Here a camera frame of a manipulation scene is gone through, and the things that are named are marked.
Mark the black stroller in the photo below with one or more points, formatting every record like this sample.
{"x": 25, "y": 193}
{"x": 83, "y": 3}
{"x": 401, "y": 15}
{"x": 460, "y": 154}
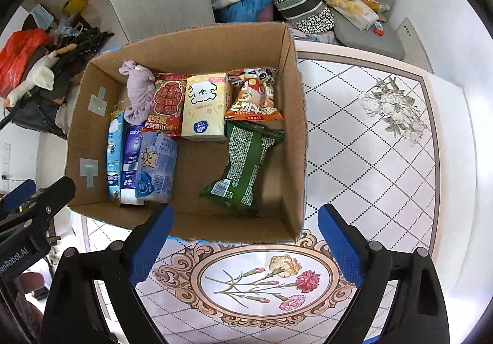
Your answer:
{"x": 34, "y": 113}

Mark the orange snack packet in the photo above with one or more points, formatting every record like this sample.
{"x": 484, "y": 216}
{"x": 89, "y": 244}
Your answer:
{"x": 254, "y": 97}

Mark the yellow bag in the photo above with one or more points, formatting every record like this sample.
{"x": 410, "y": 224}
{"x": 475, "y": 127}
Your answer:
{"x": 75, "y": 3}

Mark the purple and white carton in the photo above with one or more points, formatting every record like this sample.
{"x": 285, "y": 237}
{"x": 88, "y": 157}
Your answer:
{"x": 131, "y": 159}

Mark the blue tissue pack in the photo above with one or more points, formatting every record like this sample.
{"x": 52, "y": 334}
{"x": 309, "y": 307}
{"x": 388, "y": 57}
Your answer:
{"x": 158, "y": 167}

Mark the white board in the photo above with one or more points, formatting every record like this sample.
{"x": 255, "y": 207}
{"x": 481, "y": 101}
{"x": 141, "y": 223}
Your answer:
{"x": 414, "y": 43}

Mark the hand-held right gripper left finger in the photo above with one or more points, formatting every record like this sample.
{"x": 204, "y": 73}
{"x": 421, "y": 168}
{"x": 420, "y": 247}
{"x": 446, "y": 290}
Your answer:
{"x": 152, "y": 247}

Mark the blue-grey cloth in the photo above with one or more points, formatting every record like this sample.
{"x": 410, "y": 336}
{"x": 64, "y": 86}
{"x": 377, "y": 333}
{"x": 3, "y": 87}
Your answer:
{"x": 42, "y": 16}

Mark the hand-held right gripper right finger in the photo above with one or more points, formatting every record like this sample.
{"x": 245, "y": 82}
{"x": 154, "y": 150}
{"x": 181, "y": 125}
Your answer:
{"x": 341, "y": 247}

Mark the black and white patterned bag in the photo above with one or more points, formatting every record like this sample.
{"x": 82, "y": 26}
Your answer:
{"x": 304, "y": 7}

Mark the green snack packet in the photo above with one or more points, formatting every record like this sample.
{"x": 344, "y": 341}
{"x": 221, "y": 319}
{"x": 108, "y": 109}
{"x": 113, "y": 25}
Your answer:
{"x": 242, "y": 163}

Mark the red snack packet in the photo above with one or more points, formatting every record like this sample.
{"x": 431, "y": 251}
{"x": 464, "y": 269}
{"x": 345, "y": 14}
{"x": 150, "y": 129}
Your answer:
{"x": 165, "y": 103}

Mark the red plastic bag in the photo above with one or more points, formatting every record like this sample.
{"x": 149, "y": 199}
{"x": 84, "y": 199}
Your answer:
{"x": 17, "y": 55}

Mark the small red and white pack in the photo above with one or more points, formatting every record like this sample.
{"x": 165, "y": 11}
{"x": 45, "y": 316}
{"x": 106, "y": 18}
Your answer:
{"x": 379, "y": 28}

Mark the white goose plush toy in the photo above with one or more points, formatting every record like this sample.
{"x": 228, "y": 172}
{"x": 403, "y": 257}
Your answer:
{"x": 40, "y": 76}

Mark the light blue slim packet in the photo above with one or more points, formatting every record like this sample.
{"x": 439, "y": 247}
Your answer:
{"x": 114, "y": 155}

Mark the grey cloth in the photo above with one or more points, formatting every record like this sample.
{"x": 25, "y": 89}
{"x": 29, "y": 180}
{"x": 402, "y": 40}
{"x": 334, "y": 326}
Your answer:
{"x": 138, "y": 93}

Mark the cardboard box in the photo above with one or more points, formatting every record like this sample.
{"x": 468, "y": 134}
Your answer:
{"x": 200, "y": 190}

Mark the yellow and white package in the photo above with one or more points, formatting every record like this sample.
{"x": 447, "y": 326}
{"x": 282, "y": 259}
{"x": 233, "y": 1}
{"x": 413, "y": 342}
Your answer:
{"x": 356, "y": 13}

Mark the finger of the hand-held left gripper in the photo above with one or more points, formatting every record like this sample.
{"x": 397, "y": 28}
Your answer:
{"x": 17, "y": 194}
{"x": 54, "y": 195}

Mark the yellow tissue pack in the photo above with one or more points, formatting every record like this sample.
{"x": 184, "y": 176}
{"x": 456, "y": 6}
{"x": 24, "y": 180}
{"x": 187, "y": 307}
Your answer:
{"x": 204, "y": 105}

